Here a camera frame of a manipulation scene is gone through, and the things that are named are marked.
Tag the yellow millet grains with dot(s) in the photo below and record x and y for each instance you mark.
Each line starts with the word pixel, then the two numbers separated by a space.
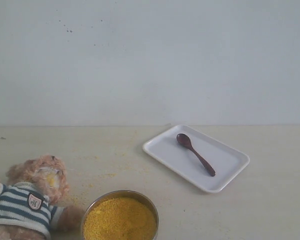
pixel 121 218

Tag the round metal bowl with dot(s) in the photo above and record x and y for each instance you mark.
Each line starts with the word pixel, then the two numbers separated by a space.
pixel 123 194

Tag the tan teddy bear striped sweater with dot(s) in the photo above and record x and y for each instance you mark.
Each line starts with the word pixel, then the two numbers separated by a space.
pixel 29 199

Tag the white rectangular plastic tray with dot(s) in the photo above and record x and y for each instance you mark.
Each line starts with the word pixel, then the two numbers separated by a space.
pixel 227 162

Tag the dark brown wooden spoon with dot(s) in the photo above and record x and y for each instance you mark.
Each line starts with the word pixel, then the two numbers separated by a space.
pixel 185 141

